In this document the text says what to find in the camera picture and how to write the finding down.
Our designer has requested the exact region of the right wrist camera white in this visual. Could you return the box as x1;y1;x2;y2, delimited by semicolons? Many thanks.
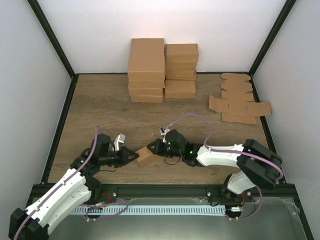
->
160;127;170;143

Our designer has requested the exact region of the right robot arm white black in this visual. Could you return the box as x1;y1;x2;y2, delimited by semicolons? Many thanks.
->
147;128;284;202

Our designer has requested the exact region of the top large folded cardboard box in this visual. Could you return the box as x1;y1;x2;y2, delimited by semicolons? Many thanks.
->
127;38;166;81

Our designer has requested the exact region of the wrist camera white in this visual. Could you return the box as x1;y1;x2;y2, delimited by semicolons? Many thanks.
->
113;133;126;151
160;127;170;143

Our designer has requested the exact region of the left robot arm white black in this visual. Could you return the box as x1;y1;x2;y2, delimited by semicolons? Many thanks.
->
8;134;139;240

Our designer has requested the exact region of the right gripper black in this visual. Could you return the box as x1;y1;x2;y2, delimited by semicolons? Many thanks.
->
147;138;183;158

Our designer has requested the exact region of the grey metal base plate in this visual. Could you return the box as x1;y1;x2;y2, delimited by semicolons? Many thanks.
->
48;197;307;240

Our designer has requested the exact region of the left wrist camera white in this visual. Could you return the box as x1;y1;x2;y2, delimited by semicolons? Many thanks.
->
113;133;126;151

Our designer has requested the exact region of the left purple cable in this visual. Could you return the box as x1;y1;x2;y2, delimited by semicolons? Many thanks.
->
12;125;130;240

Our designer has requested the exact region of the bottom small folded box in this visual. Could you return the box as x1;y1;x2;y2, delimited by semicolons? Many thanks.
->
164;80;196;99

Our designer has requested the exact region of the purple cable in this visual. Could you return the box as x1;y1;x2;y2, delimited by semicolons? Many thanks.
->
166;113;285;222
12;125;130;240

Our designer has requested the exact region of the black aluminium frame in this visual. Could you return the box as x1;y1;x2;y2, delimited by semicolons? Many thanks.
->
13;0;316;240

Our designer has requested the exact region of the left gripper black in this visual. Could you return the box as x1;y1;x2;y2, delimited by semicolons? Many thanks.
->
100;147;140;168

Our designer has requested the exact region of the light blue slotted cable duct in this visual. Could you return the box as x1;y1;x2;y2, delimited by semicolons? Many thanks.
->
71;205;226;217

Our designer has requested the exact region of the stack of flat cardboard blanks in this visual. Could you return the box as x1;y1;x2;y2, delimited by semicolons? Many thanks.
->
208;72;272;124

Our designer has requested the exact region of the bottom large folded box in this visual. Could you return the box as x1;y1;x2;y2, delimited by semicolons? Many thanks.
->
131;95;164;103

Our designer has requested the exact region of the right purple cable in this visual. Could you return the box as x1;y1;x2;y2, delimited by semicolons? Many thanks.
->
166;113;285;222

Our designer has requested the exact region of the top small folded cardboard box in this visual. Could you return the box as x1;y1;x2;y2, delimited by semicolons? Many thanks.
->
165;43;199;62

